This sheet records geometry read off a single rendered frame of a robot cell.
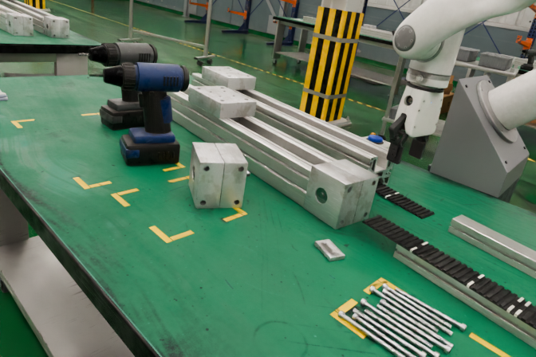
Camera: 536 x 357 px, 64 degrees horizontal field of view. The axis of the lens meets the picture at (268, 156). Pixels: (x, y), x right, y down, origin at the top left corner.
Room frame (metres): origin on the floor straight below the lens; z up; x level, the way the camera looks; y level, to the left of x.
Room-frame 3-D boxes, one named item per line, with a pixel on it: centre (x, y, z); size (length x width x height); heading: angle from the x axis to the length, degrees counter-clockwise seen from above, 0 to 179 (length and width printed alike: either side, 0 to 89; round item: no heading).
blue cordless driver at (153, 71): (0.87, 0.29, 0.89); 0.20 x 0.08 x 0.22; 121
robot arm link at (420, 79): (0.89, -0.30, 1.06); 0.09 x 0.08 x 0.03; 132
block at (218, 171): (0.76, 0.08, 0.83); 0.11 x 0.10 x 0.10; 111
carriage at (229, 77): (1.41, 0.17, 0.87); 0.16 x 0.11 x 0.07; 42
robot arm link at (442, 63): (0.89, -0.30, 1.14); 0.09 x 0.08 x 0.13; 130
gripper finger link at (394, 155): (0.86, -0.26, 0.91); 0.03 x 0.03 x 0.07; 42
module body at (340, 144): (1.23, 0.00, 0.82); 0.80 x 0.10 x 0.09; 42
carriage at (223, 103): (1.10, 0.15, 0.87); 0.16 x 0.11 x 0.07; 42
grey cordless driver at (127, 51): (1.07, 0.41, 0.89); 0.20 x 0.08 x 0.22; 138
